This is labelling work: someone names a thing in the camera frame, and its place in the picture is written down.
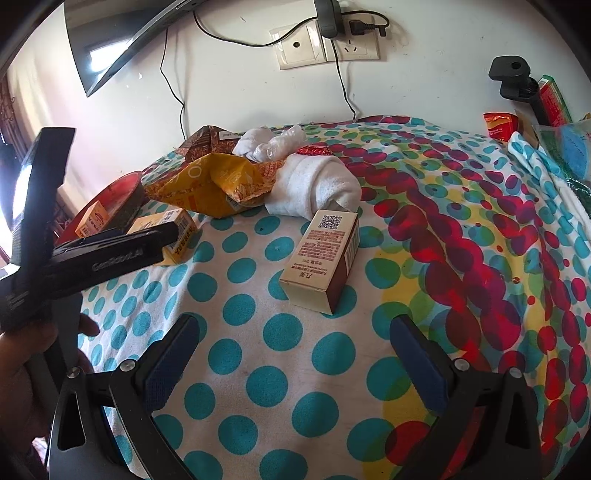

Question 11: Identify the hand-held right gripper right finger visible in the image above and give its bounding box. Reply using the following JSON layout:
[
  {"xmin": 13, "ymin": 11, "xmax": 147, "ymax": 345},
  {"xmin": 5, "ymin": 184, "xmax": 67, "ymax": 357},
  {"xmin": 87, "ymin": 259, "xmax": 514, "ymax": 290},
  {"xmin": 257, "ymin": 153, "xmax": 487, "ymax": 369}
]
[{"xmin": 389, "ymin": 315, "xmax": 543, "ymax": 480}]

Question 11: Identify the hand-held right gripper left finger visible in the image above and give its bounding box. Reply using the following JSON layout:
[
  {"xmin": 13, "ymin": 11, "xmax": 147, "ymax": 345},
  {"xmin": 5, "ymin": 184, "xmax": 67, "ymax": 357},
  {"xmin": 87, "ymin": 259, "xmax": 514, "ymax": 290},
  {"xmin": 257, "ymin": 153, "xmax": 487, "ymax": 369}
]
[{"xmin": 46, "ymin": 314, "xmax": 201, "ymax": 480}]

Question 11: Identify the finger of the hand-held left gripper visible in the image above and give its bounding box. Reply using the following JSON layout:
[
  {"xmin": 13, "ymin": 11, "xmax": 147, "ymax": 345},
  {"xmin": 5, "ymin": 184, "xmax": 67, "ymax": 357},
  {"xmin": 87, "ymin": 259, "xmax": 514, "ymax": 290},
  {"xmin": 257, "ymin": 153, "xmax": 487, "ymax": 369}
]
[{"xmin": 51, "ymin": 223, "xmax": 180, "ymax": 280}]

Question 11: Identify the red plastic basin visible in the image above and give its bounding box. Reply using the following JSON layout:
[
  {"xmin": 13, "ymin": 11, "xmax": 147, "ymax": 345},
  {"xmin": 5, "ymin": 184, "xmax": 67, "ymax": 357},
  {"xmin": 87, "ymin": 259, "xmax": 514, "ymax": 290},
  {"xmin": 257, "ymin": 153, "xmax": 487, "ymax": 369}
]
[{"xmin": 54, "ymin": 171, "xmax": 148, "ymax": 245}]

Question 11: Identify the small yellow box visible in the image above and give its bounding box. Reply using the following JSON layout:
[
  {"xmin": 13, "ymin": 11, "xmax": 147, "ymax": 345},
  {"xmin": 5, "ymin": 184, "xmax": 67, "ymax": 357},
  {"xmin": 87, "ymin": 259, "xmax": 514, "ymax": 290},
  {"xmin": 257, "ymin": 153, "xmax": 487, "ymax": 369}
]
[{"xmin": 127, "ymin": 208, "xmax": 200, "ymax": 265}]

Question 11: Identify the white sock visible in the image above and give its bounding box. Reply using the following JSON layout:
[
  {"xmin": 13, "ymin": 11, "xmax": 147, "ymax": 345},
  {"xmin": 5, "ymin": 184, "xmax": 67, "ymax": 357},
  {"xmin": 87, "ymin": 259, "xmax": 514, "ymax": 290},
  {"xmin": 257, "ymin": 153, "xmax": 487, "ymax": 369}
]
[{"xmin": 265, "ymin": 154, "xmax": 362, "ymax": 219}]

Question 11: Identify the person's left hand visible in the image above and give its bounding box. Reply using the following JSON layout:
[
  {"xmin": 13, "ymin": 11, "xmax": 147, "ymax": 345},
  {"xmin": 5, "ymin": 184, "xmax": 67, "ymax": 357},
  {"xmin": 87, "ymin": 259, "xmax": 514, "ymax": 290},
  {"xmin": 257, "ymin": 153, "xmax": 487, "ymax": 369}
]
[{"xmin": 0, "ymin": 313, "xmax": 101, "ymax": 462}]

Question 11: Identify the small orange box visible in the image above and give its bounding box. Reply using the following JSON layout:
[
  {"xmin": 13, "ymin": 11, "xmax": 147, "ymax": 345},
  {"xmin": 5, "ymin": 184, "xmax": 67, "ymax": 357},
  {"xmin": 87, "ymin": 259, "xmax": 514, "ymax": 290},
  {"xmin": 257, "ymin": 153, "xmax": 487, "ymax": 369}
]
[{"xmin": 74, "ymin": 200, "xmax": 112, "ymax": 238}]

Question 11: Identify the polka-dot printed cloth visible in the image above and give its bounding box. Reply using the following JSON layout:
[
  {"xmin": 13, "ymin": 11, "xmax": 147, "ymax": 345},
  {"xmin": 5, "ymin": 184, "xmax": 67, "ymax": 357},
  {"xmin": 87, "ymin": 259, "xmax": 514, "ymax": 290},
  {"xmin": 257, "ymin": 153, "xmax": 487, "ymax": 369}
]
[{"xmin": 76, "ymin": 114, "xmax": 591, "ymax": 480}]

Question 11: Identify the beige and brown carton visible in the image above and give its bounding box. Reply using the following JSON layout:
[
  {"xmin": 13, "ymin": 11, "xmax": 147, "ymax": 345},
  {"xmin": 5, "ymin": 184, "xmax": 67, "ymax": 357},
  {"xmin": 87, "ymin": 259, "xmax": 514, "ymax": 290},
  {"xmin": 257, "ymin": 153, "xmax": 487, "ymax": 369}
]
[{"xmin": 278, "ymin": 209, "xmax": 361, "ymax": 316}]

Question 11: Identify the brown patterned box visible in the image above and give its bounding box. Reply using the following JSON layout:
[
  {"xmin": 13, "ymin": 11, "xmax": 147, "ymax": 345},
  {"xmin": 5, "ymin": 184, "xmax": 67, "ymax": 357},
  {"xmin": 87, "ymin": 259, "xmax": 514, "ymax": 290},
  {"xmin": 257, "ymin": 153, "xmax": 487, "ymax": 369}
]
[{"xmin": 178, "ymin": 126, "xmax": 241, "ymax": 160}]

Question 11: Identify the curved dark television screen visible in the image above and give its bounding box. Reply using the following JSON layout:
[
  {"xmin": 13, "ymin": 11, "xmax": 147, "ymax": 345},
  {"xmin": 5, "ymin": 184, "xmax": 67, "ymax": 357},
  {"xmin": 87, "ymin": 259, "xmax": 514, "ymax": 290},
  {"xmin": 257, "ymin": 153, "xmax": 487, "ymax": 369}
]
[{"xmin": 63, "ymin": 0, "xmax": 208, "ymax": 97}]

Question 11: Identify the crumpled white plastic wrap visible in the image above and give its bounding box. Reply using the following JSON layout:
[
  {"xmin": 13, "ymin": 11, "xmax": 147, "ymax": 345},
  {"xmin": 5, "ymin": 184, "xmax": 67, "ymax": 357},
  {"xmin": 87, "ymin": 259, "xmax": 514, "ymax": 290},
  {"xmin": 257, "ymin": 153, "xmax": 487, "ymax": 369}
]
[{"xmin": 232, "ymin": 124, "xmax": 306, "ymax": 162}]

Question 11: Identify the red snack packet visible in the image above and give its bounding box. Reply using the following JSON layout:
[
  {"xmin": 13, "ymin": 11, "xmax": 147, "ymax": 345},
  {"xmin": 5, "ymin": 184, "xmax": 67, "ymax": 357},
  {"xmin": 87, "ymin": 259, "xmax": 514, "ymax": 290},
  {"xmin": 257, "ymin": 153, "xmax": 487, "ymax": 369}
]
[{"xmin": 483, "ymin": 112, "xmax": 520, "ymax": 143}]

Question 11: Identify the clear bag of green items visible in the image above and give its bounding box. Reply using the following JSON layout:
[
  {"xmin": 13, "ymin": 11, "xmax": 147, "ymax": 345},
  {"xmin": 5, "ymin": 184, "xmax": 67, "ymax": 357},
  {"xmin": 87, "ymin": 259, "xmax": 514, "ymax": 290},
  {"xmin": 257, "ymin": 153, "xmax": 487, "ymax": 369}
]
[{"xmin": 538, "ymin": 115, "xmax": 591, "ymax": 208}]

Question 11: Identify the green and red box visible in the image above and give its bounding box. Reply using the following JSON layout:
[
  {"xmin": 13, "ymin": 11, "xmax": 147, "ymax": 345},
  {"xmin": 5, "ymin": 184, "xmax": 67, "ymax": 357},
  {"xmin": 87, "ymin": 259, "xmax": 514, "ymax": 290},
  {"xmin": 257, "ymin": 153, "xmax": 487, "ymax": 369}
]
[{"xmin": 538, "ymin": 74, "xmax": 573, "ymax": 127}]

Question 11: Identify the black clamp stand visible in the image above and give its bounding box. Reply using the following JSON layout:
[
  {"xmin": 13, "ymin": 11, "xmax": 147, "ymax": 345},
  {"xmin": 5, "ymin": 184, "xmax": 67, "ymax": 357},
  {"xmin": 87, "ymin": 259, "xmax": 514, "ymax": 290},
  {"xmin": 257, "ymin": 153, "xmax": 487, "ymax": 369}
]
[{"xmin": 488, "ymin": 55, "xmax": 555, "ymax": 127}]

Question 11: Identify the black power adapter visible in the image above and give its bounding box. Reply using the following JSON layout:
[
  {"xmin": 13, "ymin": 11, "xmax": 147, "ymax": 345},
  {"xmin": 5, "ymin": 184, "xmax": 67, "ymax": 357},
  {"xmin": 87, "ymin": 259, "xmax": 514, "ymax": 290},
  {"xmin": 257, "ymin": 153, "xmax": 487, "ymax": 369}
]
[{"xmin": 314, "ymin": 0, "xmax": 342, "ymax": 40}]

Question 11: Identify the black angled power plug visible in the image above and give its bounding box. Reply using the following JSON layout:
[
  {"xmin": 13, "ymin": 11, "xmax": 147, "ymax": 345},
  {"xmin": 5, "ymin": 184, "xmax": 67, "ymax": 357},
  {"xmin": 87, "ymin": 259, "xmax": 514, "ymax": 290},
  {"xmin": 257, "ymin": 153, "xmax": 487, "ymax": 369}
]
[{"xmin": 347, "ymin": 13, "xmax": 391, "ymax": 38}]

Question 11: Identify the thin black hanging cable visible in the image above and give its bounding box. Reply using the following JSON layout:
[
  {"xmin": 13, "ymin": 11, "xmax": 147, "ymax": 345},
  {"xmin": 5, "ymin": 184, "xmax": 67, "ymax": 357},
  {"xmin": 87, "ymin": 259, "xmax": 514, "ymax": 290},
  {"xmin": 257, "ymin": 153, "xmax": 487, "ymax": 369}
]
[{"xmin": 159, "ymin": 18, "xmax": 188, "ymax": 141}]

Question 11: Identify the black television power cable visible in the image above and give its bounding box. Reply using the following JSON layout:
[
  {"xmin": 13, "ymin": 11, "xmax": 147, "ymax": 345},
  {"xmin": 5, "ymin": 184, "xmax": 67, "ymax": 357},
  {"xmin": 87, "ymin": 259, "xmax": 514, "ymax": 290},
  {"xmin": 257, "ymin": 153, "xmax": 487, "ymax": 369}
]
[{"xmin": 191, "ymin": 9, "xmax": 324, "ymax": 48}]

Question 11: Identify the white coaxial wall outlet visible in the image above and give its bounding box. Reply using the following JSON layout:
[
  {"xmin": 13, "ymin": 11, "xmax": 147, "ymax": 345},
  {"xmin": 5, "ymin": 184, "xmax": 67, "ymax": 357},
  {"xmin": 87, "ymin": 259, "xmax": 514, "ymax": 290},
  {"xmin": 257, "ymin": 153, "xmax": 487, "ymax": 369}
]
[{"xmin": 270, "ymin": 25, "xmax": 326, "ymax": 71}]

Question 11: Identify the black adapter cable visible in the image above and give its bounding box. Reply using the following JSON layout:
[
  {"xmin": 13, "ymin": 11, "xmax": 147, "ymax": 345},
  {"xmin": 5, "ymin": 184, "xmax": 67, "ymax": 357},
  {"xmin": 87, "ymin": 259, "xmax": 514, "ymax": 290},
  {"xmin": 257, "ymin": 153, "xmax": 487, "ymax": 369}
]
[{"xmin": 332, "ymin": 39, "xmax": 358, "ymax": 121}]

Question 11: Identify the white power wall socket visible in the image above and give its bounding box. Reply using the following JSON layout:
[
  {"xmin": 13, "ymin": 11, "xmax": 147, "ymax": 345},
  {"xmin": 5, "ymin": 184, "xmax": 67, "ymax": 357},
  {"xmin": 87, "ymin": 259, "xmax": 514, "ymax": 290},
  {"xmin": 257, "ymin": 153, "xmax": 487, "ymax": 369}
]
[{"xmin": 323, "ymin": 16, "xmax": 382, "ymax": 63}]

